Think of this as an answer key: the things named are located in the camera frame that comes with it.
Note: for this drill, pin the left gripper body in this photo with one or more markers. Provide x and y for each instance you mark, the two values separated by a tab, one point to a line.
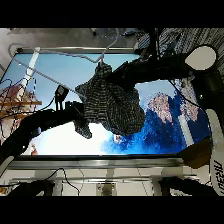
75	111

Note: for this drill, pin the black checked shirt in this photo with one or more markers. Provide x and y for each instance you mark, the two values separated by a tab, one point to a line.
111	103

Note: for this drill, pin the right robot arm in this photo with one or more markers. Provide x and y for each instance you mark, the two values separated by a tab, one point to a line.
156	70

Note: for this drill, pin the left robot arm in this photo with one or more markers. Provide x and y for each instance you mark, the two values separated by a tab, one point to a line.
33	123

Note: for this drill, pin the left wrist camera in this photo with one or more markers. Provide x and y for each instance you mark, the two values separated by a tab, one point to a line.
61	93

